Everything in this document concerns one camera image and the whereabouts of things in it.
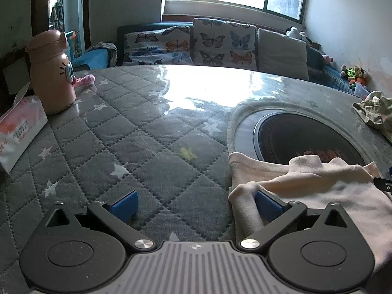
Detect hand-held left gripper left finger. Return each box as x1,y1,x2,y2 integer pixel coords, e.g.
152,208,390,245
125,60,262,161
45,190,155,251

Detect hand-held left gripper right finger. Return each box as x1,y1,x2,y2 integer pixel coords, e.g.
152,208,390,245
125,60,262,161
240,190,349,250

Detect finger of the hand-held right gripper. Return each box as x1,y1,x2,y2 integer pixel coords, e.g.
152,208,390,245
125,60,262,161
373,176,392,194

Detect pale pink garment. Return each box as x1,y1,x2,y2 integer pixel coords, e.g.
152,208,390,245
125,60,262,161
228,152,392,282

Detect hanging clothes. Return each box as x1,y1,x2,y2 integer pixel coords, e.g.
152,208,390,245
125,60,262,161
50,1,65,29

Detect grey quilted star table cover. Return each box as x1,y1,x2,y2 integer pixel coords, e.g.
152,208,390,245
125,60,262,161
0,64,392,294

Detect camouflage cloth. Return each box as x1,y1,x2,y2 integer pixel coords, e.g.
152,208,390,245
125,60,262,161
352,91,392,143

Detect round black built-in hot plate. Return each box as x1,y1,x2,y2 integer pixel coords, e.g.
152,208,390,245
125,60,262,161
233,110,368,167

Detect clear plastic box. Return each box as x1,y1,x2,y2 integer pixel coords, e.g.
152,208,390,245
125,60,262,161
354,83,372,98

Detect green and orange plush toy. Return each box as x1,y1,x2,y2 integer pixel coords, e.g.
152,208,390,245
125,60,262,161
341,65,368,86

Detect pink tissue pack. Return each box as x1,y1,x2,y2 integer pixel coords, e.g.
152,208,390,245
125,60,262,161
0,95,49,173

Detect dark sofa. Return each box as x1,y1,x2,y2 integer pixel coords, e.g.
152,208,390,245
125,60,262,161
116,21,356,92

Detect pink cartoon water bottle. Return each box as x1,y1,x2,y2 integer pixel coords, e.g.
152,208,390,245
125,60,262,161
25,30,77,115

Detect plain grey cushion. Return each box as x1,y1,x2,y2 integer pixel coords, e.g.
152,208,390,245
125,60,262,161
257,28,310,81

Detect blue blanket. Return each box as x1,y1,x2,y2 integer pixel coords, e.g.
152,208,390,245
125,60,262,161
72,43,118,69

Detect wide butterfly print cushion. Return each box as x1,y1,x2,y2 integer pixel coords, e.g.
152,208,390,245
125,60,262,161
123,26,194,65

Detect square butterfly print cushion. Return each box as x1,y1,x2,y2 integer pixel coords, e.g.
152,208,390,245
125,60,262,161
190,18,258,70

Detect colourful children's toy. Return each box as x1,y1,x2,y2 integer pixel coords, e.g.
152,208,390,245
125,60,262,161
64,31,82,59

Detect panda plush toy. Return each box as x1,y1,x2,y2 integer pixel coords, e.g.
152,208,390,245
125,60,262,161
286,27,313,45

